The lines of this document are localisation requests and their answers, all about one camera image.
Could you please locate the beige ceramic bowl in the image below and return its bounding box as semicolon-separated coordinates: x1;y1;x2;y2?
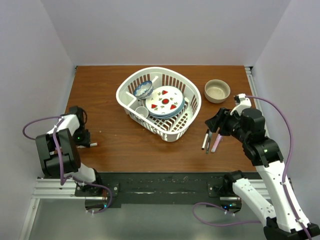
204;79;231;104

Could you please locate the blue white patterned bowl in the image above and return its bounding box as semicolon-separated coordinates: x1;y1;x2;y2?
133;80;154;100

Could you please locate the pink highlighter pen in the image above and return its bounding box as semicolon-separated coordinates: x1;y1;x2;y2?
211;134;223;153

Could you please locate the white plastic dish basket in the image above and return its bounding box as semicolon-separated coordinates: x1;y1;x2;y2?
115;67;202;142

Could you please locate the small white cup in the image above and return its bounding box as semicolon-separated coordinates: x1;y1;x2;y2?
135;106;149;118

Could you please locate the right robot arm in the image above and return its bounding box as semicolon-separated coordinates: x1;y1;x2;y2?
205;107;320;240

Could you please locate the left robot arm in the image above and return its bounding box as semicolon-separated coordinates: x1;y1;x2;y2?
35;106;104;196

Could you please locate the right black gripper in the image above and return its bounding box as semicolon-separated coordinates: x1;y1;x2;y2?
204;106;249;142

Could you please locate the watermelon pattern plate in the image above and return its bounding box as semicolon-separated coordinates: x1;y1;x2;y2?
145;85;185;116

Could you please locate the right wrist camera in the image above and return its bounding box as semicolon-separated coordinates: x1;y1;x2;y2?
230;93;252;116

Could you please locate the white pen with black tip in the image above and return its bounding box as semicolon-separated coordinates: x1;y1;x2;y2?
201;129;210;150

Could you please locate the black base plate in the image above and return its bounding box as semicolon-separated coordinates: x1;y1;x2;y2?
74;171;266;209

